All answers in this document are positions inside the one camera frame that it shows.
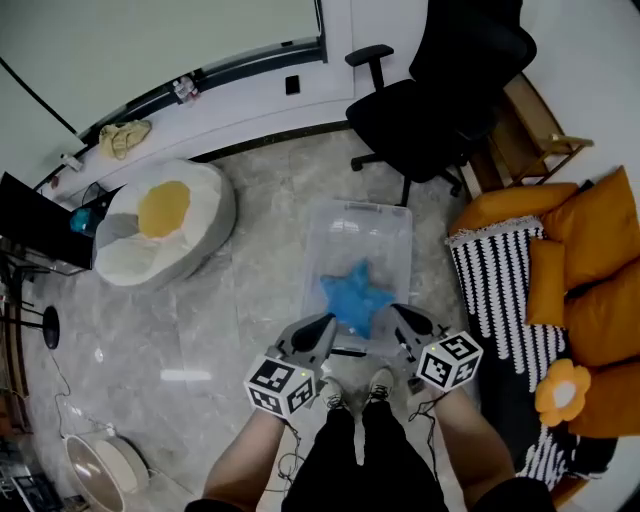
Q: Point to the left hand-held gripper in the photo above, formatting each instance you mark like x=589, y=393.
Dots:
x=280, y=387

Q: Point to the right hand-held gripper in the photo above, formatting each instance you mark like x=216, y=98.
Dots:
x=450, y=360

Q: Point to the blue star pillow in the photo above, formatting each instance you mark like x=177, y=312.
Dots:
x=355, y=297

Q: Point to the clear plastic storage bin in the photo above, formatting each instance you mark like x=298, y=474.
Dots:
x=360, y=225

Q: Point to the orange flower pillow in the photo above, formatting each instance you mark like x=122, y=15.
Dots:
x=562, y=395

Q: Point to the person's left forearm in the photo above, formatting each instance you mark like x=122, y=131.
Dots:
x=240, y=460

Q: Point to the person's right forearm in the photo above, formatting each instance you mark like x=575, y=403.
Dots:
x=475, y=440

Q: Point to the person's left shoe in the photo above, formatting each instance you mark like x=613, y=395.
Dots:
x=335, y=394

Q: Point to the person's shoe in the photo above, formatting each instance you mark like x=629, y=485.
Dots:
x=335, y=394
x=381, y=387

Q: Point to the person's right shoe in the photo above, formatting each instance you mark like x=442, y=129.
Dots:
x=381, y=387

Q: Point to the orange sofa with striped blanket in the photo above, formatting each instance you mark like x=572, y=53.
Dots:
x=492, y=280

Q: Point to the person's black trousers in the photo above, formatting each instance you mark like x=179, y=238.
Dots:
x=340, y=460

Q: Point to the small orange sofa pillow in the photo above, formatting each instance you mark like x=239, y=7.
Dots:
x=547, y=285

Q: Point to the large orange sofa pillow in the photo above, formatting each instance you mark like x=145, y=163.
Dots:
x=605, y=320
x=610, y=405
x=595, y=230

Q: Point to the person's black shirt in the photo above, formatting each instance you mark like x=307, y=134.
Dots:
x=515, y=495

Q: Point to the black office chair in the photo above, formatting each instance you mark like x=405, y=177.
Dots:
x=410, y=130

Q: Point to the egg shaped bean bag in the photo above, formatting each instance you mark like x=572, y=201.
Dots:
x=130, y=260

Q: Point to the wooden side table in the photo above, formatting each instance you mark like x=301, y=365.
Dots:
x=520, y=130

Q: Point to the teal bag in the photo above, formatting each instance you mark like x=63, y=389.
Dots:
x=82, y=222

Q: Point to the black round base stand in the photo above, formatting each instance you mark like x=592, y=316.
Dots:
x=51, y=327

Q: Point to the yellow cloth bag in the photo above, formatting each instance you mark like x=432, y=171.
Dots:
x=122, y=140

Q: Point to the red label plastic bottle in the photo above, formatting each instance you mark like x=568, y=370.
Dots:
x=190, y=87

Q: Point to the clear plastic bottle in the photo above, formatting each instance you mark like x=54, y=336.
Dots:
x=179, y=91

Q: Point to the black flat panel screen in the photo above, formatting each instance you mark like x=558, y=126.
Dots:
x=40, y=225

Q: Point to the small clear bottle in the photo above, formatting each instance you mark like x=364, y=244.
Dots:
x=70, y=160

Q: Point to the black wall socket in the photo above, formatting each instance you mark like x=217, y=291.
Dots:
x=292, y=85

